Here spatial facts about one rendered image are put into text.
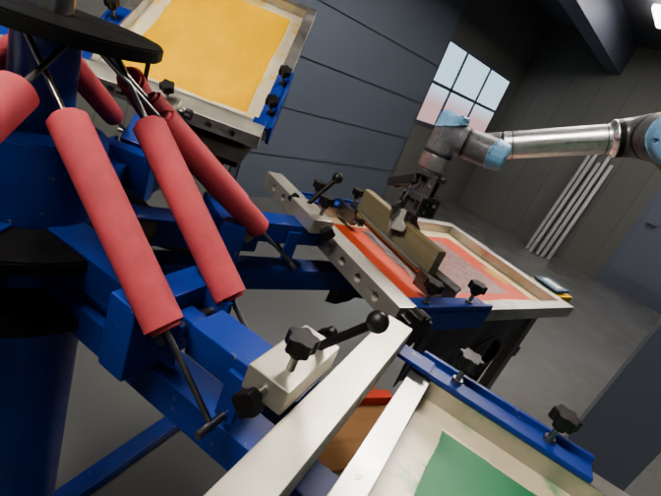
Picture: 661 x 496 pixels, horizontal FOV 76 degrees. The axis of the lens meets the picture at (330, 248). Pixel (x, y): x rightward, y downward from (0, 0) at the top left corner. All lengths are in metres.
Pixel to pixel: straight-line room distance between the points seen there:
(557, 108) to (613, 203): 1.67
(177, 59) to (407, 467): 1.37
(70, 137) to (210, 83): 0.96
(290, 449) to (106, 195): 0.36
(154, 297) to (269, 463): 0.23
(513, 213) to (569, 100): 1.86
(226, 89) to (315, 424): 1.20
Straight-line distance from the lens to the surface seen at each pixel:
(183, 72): 1.55
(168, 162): 0.67
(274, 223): 0.96
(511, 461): 0.80
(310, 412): 0.52
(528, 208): 7.64
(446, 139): 1.11
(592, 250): 7.46
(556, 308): 1.48
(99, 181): 0.59
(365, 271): 0.90
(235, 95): 1.50
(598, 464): 1.61
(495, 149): 1.12
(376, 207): 1.26
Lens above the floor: 1.40
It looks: 22 degrees down
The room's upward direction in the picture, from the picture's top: 22 degrees clockwise
